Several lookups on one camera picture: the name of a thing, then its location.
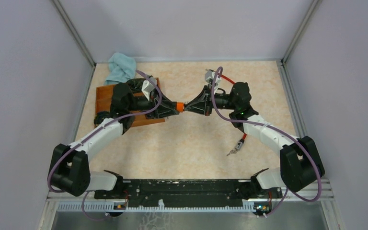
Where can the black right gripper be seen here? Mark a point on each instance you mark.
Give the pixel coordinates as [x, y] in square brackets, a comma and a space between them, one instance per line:
[202, 102]

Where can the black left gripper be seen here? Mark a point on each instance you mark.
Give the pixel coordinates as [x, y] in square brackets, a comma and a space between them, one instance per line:
[166, 108]

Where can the orange black padlock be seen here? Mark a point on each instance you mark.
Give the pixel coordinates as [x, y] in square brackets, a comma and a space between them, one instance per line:
[180, 107]

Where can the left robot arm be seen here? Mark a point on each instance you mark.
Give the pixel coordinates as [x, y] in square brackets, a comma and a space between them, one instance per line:
[69, 169]

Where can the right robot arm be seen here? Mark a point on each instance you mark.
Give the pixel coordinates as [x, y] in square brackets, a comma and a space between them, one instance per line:
[300, 163]

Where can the dark patterned tie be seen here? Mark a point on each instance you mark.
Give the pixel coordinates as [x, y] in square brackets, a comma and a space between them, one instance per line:
[134, 85]

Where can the light blue towel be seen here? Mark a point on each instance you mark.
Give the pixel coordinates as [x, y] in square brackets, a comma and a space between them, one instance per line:
[122, 69]

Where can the wooden divided tray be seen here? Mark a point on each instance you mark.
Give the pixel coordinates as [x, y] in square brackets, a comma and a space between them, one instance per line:
[103, 103]

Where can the rolled tie at tray corner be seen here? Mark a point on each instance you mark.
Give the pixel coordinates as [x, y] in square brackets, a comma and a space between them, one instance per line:
[100, 117]

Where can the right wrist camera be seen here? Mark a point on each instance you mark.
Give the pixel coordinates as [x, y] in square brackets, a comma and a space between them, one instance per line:
[209, 76]

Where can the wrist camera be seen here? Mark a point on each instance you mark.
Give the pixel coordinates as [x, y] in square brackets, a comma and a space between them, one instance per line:
[209, 76]
[148, 86]

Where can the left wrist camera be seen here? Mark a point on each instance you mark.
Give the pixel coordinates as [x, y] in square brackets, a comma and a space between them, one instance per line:
[148, 86]

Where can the red cable lock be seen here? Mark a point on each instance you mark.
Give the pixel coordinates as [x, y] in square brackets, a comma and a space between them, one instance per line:
[214, 89]

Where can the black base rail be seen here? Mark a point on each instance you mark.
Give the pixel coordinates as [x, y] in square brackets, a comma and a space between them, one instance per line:
[187, 192]

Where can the white slotted cable duct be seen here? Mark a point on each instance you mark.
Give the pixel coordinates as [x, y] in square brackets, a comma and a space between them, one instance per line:
[113, 207]

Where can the aluminium frame post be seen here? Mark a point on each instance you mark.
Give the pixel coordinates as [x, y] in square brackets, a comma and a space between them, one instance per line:
[73, 31]

